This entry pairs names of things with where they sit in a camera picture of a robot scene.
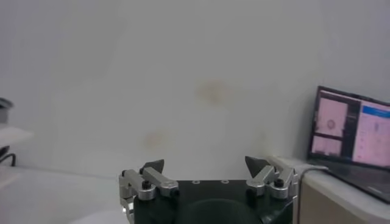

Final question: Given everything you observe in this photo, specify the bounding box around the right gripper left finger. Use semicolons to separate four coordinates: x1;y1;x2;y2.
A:
118;158;180;201

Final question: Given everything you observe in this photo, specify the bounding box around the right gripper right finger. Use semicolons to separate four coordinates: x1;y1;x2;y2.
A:
244;155;299;201

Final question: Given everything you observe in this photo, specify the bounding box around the perforated stainless steamer basket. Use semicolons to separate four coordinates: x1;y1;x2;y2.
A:
0;97;15;124

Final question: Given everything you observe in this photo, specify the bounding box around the white side table with label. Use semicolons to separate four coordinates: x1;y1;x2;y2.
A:
268;156;390;224

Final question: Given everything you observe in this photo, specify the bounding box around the black laptop with bright screen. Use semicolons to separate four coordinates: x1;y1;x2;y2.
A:
307;85;390;205

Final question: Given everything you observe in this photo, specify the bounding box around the black cable with adapter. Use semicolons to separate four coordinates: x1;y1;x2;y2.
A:
297;166;329;224

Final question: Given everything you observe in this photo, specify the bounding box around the black power cord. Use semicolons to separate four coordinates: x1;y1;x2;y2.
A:
0;145;16;167

